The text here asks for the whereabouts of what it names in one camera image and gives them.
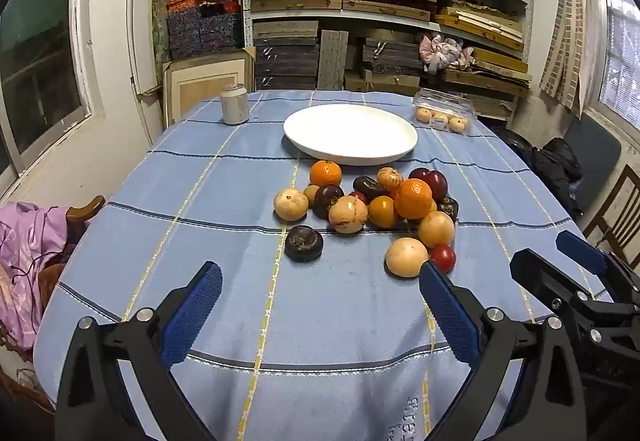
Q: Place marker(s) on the window with patterned glass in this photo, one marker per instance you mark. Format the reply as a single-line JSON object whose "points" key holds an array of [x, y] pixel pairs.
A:
{"points": [[620, 56]]}

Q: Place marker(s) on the dark purple round fruit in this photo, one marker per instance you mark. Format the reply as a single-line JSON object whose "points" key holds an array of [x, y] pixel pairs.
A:
{"points": [[327, 198]]}

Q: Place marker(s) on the purple cloth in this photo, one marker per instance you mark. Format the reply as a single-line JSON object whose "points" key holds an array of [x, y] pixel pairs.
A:
{"points": [[25, 246]]}

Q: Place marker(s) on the pink crumpled bundle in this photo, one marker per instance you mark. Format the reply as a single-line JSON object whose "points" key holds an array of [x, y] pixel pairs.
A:
{"points": [[442, 51]]}

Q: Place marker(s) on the stack of yellow flat boxes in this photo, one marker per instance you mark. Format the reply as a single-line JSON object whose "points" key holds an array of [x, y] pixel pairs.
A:
{"points": [[480, 28]]}

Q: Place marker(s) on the dark brown glossy fruit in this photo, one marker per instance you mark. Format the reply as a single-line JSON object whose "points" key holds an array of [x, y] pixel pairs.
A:
{"points": [[369, 187]]}

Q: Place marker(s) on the window with white frame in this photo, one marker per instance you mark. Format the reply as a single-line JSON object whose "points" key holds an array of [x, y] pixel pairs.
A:
{"points": [[45, 61]]}

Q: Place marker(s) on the white upright board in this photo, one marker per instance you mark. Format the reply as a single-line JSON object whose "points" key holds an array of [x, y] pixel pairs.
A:
{"points": [[132, 46]]}

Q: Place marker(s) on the white oval plate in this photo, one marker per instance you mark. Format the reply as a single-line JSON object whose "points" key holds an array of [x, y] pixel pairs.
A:
{"points": [[350, 133]]}

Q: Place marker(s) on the orange yellow tomato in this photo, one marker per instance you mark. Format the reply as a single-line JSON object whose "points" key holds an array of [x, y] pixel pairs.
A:
{"points": [[382, 212]]}

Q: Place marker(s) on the green marbled panel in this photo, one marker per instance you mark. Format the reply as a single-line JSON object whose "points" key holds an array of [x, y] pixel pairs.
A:
{"points": [[160, 21]]}

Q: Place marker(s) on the small red tomato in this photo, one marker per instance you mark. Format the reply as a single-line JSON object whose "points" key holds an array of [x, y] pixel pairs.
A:
{"points": [[357, 196]]}

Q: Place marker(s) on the large dark red plum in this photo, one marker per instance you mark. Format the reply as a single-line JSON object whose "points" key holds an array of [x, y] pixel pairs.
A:
{"points": [[437, 183]]}

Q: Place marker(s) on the blue checked tablecloth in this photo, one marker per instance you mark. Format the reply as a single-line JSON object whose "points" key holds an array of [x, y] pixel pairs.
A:
{"points": [[250, 161]]}

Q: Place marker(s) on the large beige streaked fruit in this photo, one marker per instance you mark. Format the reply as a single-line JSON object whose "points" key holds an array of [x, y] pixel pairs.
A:
{"points": [[348, 214]]}

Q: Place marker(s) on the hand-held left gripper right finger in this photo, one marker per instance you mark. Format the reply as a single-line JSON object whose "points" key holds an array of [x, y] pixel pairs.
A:
{"points": [[447, 311]]}

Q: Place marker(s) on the stack of dark grey boxes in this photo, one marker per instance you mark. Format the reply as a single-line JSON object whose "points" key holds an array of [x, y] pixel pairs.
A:
{"points": [[285, 61]]}

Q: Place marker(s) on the wooden armchair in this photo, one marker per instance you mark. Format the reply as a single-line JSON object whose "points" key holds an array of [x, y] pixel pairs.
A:
{"points": [[85, 212]]}

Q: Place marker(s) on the stack of blue patterned boxes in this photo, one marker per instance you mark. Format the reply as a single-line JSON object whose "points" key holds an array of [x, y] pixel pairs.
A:
{"points": [[200, 36]]}

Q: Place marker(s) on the framed picture in cardboard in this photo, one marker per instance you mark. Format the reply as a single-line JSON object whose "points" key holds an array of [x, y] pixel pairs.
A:
{"points": [[205, 86]]}

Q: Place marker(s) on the dark fruit with gold pattern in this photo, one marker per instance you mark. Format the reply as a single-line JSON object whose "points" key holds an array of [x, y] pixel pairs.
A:
{"points": [[449, 207]]}

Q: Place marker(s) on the wooden slatted chair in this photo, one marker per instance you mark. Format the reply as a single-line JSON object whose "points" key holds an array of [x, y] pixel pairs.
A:
{"points": [[625, 201]]}

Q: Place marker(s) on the silver drink can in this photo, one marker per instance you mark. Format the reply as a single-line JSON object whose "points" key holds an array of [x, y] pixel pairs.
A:
{"points": [[235, 106]]}

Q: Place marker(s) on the beige round fruit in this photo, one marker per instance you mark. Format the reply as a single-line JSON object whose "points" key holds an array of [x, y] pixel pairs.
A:
{"points": [[436, 229], [290, 204], [406, 257]]}

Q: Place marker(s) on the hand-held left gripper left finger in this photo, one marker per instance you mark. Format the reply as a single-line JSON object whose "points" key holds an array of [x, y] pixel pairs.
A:
{"points": [[192, 311]]}

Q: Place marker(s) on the small orange tangerine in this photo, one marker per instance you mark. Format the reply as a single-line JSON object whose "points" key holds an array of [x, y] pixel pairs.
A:
{"points": [[325, 173]]}

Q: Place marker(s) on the clear plastic clamshell box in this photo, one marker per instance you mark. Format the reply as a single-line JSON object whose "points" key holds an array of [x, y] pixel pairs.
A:
{"points": [[445, 101]]}

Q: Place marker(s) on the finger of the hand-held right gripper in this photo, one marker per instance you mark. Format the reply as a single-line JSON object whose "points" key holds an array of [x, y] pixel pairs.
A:
{"points": [[545, 273], [580, 253]]}

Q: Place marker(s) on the small peach fruit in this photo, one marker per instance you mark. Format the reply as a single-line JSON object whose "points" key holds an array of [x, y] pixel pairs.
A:
{"points": [[441, 116], [422, 115], [457, 123]]}

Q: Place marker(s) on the orange striped beige fruit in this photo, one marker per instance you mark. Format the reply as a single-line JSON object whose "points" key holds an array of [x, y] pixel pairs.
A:
{"points": [[390, 178]]}

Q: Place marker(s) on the grey upright panel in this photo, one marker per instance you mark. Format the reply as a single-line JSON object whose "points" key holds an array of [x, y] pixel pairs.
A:
{"points": [[333, 61]]}

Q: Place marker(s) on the small dark red plum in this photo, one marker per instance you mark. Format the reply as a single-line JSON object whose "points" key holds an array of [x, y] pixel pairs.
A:
{"points": [[418, 174]]}

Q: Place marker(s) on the small olive brown fruit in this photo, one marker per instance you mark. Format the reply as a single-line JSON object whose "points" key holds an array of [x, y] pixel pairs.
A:
{"points": [[310, 193]]}

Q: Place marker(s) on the large orange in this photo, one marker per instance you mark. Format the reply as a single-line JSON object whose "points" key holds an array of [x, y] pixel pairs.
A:
{"points": [[413, 198]]}

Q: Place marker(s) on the beige checked curtain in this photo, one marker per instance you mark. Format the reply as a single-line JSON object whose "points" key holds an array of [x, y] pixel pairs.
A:
{"points": [[567, 46]]}

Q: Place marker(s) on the stack of dark brown boxes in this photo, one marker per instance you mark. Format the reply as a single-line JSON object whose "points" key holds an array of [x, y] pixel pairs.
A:
{"points": [[390, 56]]}

